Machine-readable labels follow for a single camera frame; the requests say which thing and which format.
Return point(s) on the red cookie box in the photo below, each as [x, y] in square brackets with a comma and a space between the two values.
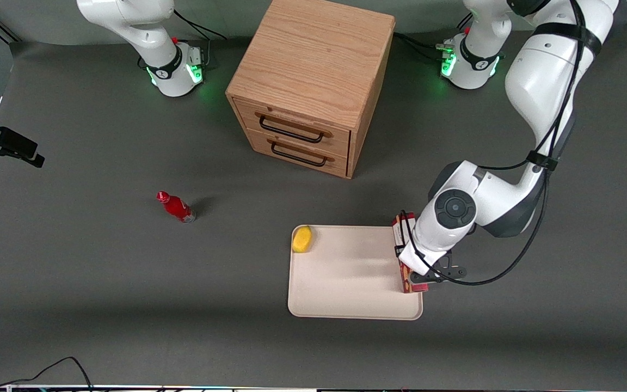
[406, 277]

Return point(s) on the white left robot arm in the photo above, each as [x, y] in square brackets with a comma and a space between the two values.
[542, 76]

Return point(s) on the beige plastic tray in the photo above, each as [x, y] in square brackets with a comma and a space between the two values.
[346, 277]

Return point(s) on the yellow lemon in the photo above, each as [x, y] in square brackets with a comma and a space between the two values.
[302, 239]

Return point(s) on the oak wooden drawer cabinet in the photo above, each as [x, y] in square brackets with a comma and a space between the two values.
[313, 54]

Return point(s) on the red plastic bottle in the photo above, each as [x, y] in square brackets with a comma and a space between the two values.
[177, 208]

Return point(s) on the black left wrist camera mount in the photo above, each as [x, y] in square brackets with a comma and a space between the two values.
[452, 269]

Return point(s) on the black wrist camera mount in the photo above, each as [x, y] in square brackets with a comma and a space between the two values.
[14, 144]
[452, 269]

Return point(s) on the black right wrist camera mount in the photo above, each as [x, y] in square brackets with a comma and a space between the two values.
[14, 144]

